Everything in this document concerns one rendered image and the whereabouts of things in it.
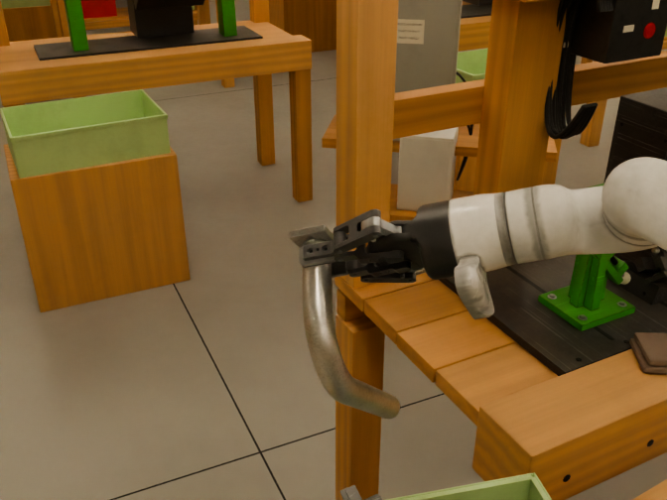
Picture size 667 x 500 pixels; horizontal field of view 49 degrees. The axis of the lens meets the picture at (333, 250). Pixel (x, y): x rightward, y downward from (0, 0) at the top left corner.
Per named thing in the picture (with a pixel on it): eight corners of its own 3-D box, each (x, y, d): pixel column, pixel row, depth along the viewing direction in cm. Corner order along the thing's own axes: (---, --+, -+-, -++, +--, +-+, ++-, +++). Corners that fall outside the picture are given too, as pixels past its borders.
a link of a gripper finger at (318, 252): (352, 242, 74) (307, 250, 76) (342, 229, 71) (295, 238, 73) (353, 255, 73) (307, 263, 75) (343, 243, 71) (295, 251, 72)
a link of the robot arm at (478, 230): (453, 292, 65) (524, 281, 63) (443, 182, 69) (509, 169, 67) (473, 323, 72) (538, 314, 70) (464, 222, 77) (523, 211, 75)
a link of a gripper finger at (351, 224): (383, 209, 69) (344, 232, 73) (368, 204, 68) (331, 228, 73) (384, 235, 68) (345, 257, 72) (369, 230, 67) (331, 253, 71)
